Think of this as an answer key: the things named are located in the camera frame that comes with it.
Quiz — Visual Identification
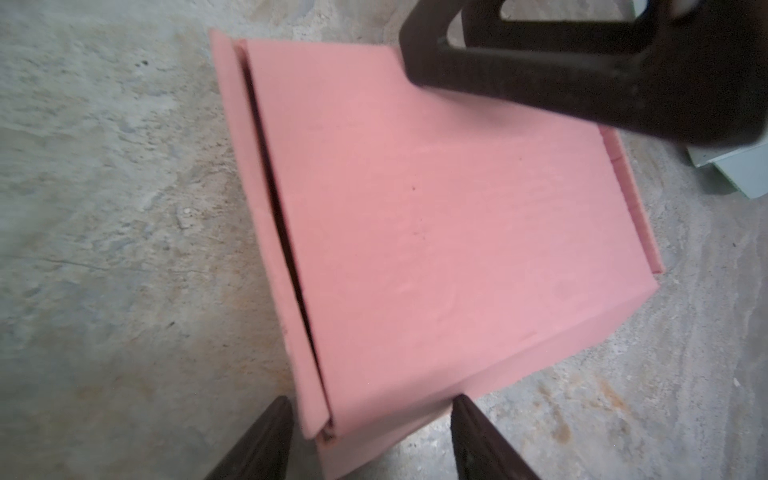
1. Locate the pink paper box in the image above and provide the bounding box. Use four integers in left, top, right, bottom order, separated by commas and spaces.
210, 30, 664, 479

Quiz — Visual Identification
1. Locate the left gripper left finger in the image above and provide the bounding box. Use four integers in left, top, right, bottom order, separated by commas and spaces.
205, 396, 294, 480

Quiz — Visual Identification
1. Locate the light blue paper box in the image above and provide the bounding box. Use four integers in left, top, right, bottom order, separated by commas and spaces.
688, 136, 767, 199

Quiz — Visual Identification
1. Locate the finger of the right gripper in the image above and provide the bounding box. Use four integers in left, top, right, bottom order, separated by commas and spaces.
399, 1, 767, 147

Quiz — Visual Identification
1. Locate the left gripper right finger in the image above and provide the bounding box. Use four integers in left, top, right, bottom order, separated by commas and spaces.
451, 394, 540, 480

